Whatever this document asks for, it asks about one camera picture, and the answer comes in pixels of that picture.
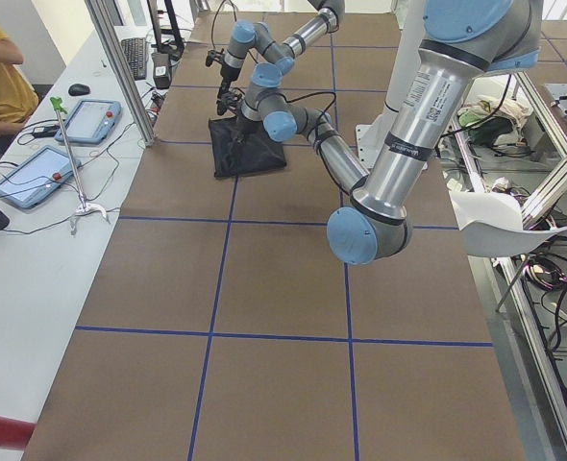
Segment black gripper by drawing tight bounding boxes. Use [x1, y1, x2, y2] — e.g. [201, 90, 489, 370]
[216, 84, 261, 142]
[205, 49, 240, 89]

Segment black printed t-shirt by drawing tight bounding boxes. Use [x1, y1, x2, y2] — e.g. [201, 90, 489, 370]
[209, 117, 287, 179]

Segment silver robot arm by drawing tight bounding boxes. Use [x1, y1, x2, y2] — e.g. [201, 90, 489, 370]
[209, 1, 543, 265]
[206, 0, 345, 115]

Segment black computer keyboard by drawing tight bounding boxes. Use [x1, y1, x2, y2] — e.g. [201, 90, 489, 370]
[120, 37, 147, 81]

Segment far teach pendant tablet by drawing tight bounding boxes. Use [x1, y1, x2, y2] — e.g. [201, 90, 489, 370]
[50, 97, 122, 145]

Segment teach pendant tablet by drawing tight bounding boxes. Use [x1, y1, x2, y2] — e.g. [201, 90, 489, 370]
[0, 146, 73, 209]
[50, 97, 122, 145]

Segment black computer mouse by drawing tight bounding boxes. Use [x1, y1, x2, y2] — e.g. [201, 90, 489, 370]
[67, 84, 90, 96]

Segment metal stand rod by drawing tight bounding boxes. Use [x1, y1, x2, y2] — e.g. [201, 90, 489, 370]
[49, 97, 110, 236]

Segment near teach pendant tablet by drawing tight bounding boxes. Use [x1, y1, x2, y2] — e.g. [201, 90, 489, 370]
[0, 146, 73, 209]

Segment white chair seat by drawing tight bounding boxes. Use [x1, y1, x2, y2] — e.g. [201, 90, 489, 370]
[449, 191, 567, 257]

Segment red cylinder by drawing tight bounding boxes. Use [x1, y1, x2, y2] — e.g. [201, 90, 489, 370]
[0, 416, 36, 450]

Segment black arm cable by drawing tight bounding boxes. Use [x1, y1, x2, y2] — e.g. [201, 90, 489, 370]
[283, 90, 345, 193]
[210, 0, 260, 63]

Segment aluminium frame post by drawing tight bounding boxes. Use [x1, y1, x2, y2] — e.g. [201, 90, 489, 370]
[85, 0, 156, 147]

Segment white pedestal column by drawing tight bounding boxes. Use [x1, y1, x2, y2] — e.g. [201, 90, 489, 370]
[382, 0, 426, 131]

